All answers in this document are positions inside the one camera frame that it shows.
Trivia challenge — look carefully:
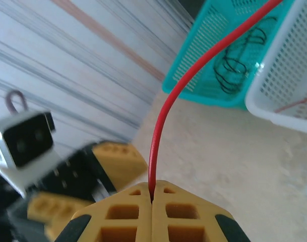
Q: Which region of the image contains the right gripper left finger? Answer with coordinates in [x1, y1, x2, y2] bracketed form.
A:
[54, 183, 152, 242]

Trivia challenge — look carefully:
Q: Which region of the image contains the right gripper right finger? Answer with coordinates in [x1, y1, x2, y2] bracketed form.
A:
[151, 179, 252, 242]

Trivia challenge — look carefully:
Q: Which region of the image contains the teal plastic basket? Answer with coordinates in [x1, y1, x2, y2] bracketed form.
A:
[162, 0, 295, 111]

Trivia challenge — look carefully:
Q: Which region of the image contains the white plastic basket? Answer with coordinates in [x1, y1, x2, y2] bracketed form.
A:
[244, 0, 307, 134]

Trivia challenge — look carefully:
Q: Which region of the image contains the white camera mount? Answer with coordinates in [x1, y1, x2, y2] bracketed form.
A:
[0, 148, 60, 199]

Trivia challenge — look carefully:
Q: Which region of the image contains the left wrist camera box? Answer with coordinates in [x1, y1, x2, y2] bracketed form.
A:
[0, 112, 55, 174]

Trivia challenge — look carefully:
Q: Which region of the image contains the purple cable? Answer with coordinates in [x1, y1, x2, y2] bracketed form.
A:
[6, 90, 28, 114]

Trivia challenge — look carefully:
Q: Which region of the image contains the black cable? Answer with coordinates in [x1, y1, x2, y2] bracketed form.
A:
[240, 16, 279, 51]
[213, 47, 250, 94]

